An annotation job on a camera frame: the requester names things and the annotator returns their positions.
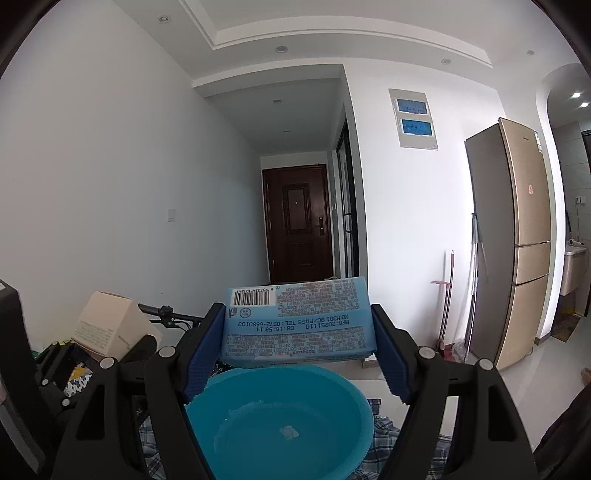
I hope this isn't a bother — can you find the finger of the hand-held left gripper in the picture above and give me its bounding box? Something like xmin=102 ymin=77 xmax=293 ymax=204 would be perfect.
xmin=38 ymin=345 xmax=78 ymax=417

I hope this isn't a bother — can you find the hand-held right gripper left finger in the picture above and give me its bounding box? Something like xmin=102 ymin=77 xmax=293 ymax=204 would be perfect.
xmin=51 ymin=302 xmax=227 ymax=480

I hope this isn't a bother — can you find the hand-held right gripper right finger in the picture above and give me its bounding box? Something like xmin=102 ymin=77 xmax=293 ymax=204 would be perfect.
xmin=370 ymin=304 xmax=539 ymax=480

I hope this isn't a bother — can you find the small beige carton box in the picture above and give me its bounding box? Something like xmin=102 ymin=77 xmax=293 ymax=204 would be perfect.
xmin=71 ymin=290 xmax=163 ymax=361

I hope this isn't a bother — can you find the blue plastic basin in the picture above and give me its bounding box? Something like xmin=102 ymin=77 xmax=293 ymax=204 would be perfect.
xmin=185 ymin=364 xmax=375 ymax=480

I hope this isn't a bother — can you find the blue wet wipes pack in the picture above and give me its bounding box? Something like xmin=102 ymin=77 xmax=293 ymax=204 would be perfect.
xmin=221 ymin=276 xmax=377 ymax=370

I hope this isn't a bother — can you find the blue plaid cloth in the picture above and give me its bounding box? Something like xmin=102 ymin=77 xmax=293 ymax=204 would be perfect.
xmin=139 ymin=397 xmax=458 ymax=480

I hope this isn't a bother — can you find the black framed glass sliding door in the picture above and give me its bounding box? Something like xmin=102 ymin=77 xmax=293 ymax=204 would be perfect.
xmin=335 ymin=104 xmax=360 ymax=278

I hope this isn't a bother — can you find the gold grey refrigerator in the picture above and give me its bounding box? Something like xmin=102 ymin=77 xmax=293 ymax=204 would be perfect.
xmin=464 ymin=117 xmax=552 ymax=370

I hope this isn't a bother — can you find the dark brown entrance door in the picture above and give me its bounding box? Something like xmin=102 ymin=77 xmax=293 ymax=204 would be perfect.
xmin=262 ymin=165 xmax=334 ymax=284

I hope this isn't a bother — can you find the brown floor mat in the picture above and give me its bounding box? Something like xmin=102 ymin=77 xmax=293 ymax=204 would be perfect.
xmin=551 ymin=311 xmax=579 ymax=343

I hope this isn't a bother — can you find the dark cloth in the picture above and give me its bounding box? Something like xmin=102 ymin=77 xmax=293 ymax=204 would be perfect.
xmin=536 ymin=383 xmax=591 ymax=480

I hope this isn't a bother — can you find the white sink cabinet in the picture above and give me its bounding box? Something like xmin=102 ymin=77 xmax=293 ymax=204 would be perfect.
xmin=561 ymin=244 xmax=589 ymax=296

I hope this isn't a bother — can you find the white electrical panel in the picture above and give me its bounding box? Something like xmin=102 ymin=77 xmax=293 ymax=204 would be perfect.
xmin=389 ymin=89 xmax=438 ymax=151

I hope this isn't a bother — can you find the black scooter handlebar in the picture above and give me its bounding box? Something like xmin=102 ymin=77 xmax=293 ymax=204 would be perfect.
xmin=137 ymin=303 xmax=206 ymax=330

